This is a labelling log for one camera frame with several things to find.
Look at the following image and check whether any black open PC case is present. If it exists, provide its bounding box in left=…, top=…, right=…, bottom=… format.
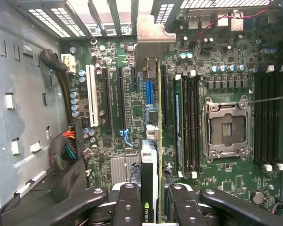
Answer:
left=0, top=0, right=283, bottom=226

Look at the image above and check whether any coloured power wire bundle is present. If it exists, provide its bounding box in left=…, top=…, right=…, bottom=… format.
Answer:
left=49, top=125, right=77, bottom=170

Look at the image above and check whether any white expansion slot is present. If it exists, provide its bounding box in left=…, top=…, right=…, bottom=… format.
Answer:
left=85, top=65, right=100, bottom=128

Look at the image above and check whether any grey power supply unit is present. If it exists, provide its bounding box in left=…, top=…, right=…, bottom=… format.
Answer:
left=0, top=0, right=69, bottom=210

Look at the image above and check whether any installed green RAM stick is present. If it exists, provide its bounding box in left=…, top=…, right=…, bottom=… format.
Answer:
left=174, top=75, right=185, bottom=176

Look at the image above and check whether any red and black twisted wire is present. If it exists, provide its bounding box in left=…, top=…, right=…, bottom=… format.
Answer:
left=192, top=0, right=275, bottom=46

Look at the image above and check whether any CPU socket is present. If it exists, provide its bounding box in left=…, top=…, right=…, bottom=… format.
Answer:
left=201, top=95, right=253, bottom=164

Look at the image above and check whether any green Dell motherboard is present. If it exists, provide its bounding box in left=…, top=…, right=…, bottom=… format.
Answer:
left=58, top=7, right=283, bottom=213

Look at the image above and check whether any blue expansion slot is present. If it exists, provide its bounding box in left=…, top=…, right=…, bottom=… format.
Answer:
left=145, top=81, right=154, bottom=105

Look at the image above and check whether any silver chipset heatsink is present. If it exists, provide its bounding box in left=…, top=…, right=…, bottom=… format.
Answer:
left=110, top=156, right=142, bottom=183

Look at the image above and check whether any socket locking lever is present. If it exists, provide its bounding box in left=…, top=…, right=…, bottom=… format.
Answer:
left=247, top=95, right=283, bottom=104

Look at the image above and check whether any coin cell battery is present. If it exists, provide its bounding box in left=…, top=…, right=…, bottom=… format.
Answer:
left=250, top=190, right=265, bottom=204

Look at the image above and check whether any black plastic fan shroud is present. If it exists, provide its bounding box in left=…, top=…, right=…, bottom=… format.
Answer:
left=1, top=157, right=91, bottom=226

